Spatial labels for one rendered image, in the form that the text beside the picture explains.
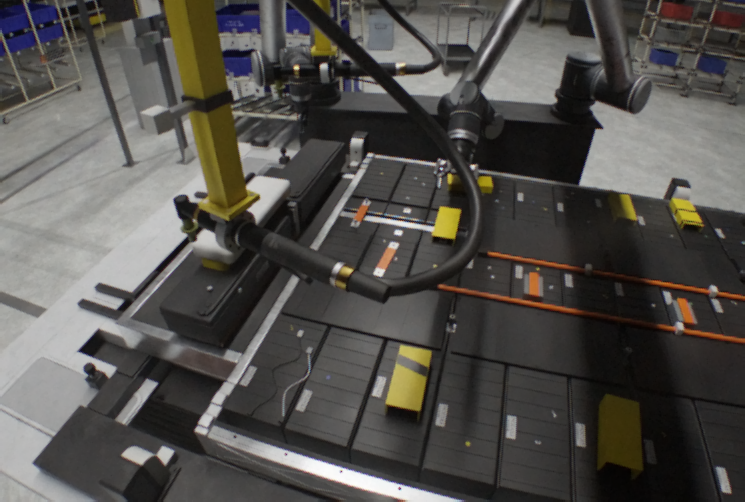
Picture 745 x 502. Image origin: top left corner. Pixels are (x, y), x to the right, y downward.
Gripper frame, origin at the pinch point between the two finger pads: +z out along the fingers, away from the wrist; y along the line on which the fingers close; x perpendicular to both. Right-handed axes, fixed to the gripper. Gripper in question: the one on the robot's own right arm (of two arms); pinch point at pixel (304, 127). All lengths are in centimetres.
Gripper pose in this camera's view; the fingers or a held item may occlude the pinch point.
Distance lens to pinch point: 234.5
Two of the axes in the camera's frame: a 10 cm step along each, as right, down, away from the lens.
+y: 1.3, -5.9, 8.0
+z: 0.0, 8.0, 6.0
